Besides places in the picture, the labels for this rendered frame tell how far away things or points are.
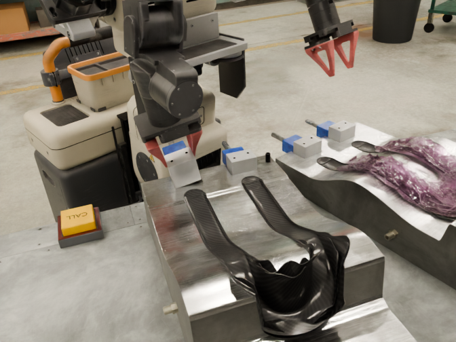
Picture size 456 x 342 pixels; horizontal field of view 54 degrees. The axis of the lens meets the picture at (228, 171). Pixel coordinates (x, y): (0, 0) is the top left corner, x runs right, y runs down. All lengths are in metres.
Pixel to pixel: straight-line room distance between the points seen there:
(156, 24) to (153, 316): 0.43
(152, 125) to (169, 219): 0.16
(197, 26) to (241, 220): 0.53
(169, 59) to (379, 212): 0.43
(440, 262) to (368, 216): 0.14
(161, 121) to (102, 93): 0.67
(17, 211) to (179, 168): 1.86
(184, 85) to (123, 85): 0.79
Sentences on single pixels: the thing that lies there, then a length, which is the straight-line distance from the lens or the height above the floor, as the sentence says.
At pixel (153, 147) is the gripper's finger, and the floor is 0.99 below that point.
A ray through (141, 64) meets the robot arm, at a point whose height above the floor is 1.13.
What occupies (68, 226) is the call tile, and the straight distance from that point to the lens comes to 0.87.
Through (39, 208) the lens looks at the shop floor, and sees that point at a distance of 2.54.
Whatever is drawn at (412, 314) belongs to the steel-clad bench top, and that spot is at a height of 0.80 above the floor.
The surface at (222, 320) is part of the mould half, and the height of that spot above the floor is 0.91.
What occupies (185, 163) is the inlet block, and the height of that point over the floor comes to 0.94.
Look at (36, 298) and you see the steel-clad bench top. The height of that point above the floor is 0.80.
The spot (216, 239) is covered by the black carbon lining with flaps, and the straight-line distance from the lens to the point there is 0.71.
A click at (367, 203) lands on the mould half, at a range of 0.82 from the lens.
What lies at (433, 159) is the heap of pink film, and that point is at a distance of 0.90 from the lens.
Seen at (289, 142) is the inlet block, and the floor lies 0.87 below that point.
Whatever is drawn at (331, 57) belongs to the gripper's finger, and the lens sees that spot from 1.00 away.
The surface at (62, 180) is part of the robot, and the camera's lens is 1.37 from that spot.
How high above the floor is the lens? 1.33
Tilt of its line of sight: 32 degrees down
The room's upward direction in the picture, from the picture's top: 4 degrees counter-clockwise
